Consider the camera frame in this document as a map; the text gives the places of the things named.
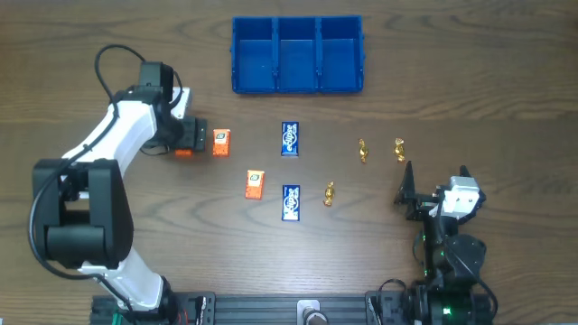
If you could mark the mounting rail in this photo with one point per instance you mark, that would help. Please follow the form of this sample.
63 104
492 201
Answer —
262 309

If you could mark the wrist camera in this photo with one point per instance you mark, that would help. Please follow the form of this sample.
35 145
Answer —
182 103
460 196

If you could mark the gold candy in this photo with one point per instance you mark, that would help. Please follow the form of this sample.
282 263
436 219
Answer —
329 194
399 150
363 151

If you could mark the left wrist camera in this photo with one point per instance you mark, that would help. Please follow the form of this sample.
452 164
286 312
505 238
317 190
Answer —
182 103

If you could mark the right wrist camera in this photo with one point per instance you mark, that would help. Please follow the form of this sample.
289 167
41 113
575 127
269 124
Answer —
460 196

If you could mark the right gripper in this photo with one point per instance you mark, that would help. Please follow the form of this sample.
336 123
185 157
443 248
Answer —
422 207

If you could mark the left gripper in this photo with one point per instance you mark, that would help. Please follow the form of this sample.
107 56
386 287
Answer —
195 134

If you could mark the blue candy pack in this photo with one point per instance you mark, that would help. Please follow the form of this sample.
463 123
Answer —
289 139
291 203

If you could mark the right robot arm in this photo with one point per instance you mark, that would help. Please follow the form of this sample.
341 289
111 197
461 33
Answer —
460 257

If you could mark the blue tray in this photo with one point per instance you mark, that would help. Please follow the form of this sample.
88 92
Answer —
295 86

